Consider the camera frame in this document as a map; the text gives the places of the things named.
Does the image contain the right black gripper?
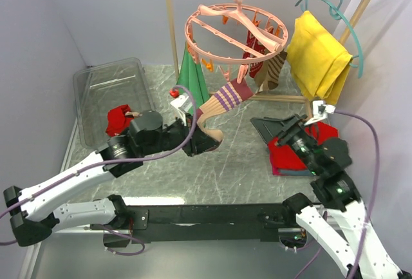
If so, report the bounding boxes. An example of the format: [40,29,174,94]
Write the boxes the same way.
[249,110,321,173]

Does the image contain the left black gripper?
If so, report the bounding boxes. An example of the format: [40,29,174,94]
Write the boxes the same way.
[141,113,220,157]

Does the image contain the brown sock pair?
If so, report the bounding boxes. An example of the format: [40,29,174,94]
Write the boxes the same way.
[254,51,287,93]

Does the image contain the red sock front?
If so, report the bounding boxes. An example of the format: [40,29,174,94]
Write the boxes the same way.
[106,115,133,137]

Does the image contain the striped beige purple sock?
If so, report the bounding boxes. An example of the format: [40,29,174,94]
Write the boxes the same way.
[125,111,140,119]

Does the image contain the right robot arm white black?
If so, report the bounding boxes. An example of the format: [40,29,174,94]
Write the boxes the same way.
[251,115,411,278]

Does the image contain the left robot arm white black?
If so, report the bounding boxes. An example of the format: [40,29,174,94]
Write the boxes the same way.
[4,110,223,247]

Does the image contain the pink round clip hanger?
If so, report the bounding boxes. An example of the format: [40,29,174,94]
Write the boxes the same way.
[184,0,288,71]

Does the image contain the teal plastic hanger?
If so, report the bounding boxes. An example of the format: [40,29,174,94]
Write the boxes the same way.
[295,0,364,79]

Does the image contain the red folded towel stack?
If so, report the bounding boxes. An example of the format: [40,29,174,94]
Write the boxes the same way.
[267,122,339,177]

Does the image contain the red patterned sock pair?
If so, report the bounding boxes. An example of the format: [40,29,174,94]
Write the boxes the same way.
[243,29,274,79]

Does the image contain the green hanging cloth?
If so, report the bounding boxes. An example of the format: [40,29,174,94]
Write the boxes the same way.
[177,47,209,108]

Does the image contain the yellow hanging cloth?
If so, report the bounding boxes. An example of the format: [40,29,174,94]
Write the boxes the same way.
[286,10,352,105]

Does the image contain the black base bar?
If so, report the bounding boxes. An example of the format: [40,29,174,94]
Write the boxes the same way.
[105,203,297,243]

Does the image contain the clear plastic bin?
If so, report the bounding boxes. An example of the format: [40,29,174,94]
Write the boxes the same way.
[73,57,155,149]

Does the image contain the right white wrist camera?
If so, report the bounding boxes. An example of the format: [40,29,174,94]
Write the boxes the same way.
[304,100,335,126]

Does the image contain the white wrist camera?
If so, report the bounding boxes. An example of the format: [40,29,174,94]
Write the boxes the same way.
[169,89,192,125]
[304,100,335,126]

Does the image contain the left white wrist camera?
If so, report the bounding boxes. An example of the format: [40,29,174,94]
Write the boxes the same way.
[169,89,192,125]

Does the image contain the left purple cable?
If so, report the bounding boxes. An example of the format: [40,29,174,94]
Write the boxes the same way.
[0,85,198,257]

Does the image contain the purple cable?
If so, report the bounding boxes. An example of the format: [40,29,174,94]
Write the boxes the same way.
[0,85,198,257]
[294,108,380,279]

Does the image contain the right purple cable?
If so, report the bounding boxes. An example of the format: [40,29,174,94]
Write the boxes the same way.
[294,108,380,279]

